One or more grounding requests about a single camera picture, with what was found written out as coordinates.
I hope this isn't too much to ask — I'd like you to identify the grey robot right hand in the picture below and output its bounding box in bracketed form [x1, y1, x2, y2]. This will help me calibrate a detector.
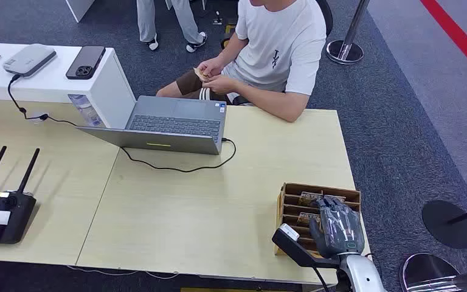
[309, 196, 365, 259]

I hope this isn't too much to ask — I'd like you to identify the person's left hand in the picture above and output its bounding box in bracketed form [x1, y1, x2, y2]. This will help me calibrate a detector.
[202, 75, 238, 96]

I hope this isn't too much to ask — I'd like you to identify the person's right hand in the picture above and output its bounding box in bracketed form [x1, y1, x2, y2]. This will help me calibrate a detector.
[197, 56, 227, 78]

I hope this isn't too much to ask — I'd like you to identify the stack of key cards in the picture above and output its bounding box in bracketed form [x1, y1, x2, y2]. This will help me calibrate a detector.
[193, 67, 212, 83]

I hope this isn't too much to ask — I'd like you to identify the wooden slotted card holder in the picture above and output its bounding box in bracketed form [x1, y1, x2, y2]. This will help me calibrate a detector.
[274, 182, 362, 259]

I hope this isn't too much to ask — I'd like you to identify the seated person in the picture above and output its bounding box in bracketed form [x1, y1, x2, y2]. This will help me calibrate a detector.
[156, 0, 327, 123]

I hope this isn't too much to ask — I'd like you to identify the standing person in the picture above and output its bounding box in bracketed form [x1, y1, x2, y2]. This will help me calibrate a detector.
[136, 0, 209, 54]

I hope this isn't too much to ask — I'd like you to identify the grey flat card reader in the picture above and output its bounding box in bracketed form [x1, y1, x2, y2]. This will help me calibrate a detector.
[2, 43, 57, 78]

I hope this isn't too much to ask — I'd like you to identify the grey open laptop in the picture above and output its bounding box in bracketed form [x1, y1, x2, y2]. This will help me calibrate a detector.
[75, 95, 228, 156]

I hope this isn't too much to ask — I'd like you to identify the chrome stanchion with dark base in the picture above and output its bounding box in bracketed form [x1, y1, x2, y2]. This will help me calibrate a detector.
[399, 252, 467, 292]

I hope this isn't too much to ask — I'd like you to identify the black stanchion with round base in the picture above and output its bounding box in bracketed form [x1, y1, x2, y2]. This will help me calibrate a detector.
[421, 200, 467, 250]

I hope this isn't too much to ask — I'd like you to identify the black smartphone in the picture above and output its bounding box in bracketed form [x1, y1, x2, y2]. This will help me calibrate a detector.
[65, 45, 106, 80]

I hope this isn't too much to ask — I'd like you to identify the clear plastic water bottle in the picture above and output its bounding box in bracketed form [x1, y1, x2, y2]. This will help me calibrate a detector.
[67, 94, 105, 128]

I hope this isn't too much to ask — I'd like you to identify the white furniture panel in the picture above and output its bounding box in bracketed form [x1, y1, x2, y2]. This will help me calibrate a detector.
[64, 0, 97, 23]

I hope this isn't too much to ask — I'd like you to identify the white counter cabinet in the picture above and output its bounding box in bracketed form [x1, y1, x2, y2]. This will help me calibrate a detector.
[0, 42, 137, 130]

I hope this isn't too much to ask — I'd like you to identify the black remote controller with antennas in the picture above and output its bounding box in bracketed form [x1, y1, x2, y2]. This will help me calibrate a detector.
[0, 145, 41, 245]

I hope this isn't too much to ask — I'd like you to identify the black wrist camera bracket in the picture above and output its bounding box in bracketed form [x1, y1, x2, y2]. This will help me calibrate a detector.
[271, 229, 341, 269]

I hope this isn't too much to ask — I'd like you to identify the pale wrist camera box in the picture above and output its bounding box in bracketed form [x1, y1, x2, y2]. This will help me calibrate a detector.
[278, 223, 300, 242]

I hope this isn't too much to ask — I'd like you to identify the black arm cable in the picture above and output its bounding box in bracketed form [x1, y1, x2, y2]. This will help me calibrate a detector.
[312, 266, 332, 292]

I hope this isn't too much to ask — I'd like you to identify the black laptop power cable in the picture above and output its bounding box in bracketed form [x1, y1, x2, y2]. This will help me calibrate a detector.
[120, 137, 237, 173]

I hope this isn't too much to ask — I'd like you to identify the chrome stanchion post with base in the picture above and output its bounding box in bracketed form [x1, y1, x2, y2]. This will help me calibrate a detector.
[325, 0, 370, 66]

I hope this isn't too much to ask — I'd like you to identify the black card reader cable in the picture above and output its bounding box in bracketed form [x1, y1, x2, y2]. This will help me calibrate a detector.
[7, 74, 79, 128]

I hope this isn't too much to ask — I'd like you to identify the thin white cable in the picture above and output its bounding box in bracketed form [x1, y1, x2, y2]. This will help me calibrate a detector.
[66, 265, 180, 280]

